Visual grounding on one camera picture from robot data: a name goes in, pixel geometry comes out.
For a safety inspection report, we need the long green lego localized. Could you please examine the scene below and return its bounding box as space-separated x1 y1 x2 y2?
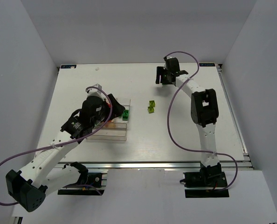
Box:
122 115 129 121

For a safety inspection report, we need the lime lego brick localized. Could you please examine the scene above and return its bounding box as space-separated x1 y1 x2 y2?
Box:
147 106 154 113
149 100 155 107

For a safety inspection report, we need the small green lego brick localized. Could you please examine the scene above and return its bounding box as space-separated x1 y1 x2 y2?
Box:
122 110 129 117

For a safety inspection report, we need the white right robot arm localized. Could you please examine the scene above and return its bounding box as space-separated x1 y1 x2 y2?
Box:
155 56 222 177

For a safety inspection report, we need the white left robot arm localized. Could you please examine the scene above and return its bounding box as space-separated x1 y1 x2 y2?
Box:
6 94 125 212

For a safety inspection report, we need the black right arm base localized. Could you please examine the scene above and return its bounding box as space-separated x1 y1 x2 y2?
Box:
180 163 229 198

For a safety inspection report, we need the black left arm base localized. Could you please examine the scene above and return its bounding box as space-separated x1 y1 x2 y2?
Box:
57 162 107 196

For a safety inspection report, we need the clear long front bin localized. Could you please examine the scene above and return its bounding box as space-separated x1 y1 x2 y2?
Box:
86 122 127 141

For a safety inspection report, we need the blue label right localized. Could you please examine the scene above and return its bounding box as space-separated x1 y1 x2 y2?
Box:
199 63 215 67

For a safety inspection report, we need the blue label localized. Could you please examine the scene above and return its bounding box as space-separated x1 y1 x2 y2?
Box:
60 64 76 69
199 63 215 67

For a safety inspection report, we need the blue label left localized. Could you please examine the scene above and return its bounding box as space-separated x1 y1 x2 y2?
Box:
60 64 76 69

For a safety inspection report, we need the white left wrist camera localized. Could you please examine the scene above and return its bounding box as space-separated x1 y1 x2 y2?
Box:
85 84 105 100

